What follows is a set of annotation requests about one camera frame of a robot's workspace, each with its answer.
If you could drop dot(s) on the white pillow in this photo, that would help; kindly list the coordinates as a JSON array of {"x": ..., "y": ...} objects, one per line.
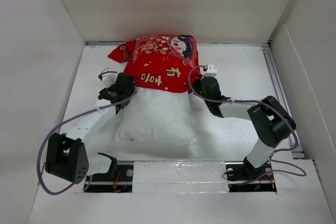
[{"x": 157, "y": 116}]

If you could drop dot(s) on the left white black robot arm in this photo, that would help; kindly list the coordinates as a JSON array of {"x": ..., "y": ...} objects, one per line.
[{"x": 66, "y": 151}]

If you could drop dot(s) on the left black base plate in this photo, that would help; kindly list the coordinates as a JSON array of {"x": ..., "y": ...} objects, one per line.
[{"x": 120, "y": 181}]

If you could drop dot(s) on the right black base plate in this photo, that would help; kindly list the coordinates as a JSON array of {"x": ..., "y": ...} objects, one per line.
[{"x": 240, "y": 181}]

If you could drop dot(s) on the aluminium rail right side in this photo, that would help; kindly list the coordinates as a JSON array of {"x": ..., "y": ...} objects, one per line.
[{"x": 297, "y": 153}]

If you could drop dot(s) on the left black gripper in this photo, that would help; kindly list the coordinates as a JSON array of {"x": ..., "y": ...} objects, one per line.
[{"x": 109, "y": 88}]

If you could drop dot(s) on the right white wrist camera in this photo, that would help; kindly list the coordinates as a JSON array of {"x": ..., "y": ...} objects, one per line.
[{"x": 210, "y": 70}]

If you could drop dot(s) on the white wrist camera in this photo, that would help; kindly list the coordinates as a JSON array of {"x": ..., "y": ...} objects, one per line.
[
  {"x": 210, "y": 70},
  {"x": 106, "y": 70}
]

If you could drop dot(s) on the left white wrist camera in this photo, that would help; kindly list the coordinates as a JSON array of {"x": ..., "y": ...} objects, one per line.
[{"x": 106, "y": 70}]

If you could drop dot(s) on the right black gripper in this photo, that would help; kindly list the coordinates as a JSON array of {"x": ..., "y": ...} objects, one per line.
[{"x": 197, "y": 84}]

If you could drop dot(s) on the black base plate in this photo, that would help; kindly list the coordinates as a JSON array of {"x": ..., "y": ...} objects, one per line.
[
  {"x": 240, "y": 181},
  {"x": 120, "y": 181}
]

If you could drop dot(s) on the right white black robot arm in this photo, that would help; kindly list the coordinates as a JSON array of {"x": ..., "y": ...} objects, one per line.
[{"x": 271, "y": 124}]

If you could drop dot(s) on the red cartoon print pillowcase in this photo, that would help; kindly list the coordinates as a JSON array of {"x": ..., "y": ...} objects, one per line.
[{"x": 163, "y": 62}]

